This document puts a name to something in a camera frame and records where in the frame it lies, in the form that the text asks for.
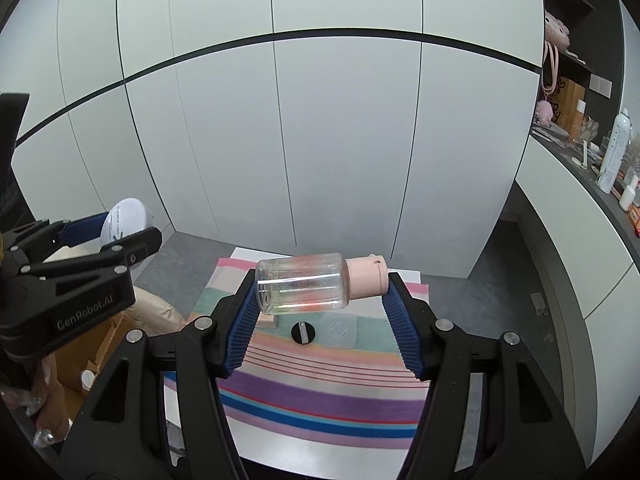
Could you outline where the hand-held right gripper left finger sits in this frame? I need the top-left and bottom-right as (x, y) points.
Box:
(59, 270), (263, 480)

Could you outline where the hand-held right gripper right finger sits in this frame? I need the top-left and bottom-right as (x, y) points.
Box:
(382, 271), (586, 480)

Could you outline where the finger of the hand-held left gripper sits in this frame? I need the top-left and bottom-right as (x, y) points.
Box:
(0, 212), (113, 271)
(17, 226), (163, 282)

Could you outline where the white round jar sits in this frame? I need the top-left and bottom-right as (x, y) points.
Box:
(100, 197), (153, 251)

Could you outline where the brown cardboard box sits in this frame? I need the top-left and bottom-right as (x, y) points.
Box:
(50, 310), (133, 426)

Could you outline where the black round compact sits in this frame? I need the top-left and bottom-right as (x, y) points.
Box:
(291, 321), (317, 346)

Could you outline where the clear bottle with pink cap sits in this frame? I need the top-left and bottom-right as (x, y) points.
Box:
(254, 252), (388, 317)

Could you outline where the person's left hand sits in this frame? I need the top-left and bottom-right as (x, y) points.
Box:
(0, 350), (71, 448)

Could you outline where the cream padded chair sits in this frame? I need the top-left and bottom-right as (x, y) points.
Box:
(42, 247), (188, 336)

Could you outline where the striped colourful cloth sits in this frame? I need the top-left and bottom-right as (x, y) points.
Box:
(162, 257), (433, 443)

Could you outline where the white counter cabinet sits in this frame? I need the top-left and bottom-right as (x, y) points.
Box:
(515, 132), (640, 461)

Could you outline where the white wardrobe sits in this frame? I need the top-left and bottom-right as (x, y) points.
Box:
(0, 0), (546, 278)

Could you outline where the small white bottle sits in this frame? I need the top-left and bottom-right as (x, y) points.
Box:
(619, 175), (640, 211)

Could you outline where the tall white spray bottle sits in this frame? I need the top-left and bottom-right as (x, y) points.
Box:
(597, 109), (632, 194)

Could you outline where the brown carton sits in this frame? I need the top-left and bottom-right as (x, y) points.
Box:
(552, 76), (586, 128)

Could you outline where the large pink plush toy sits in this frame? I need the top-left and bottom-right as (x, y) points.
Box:
(544, 10), (573, 51)

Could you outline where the pink bag strap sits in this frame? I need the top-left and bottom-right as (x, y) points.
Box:
(541, 40), (561, 93)

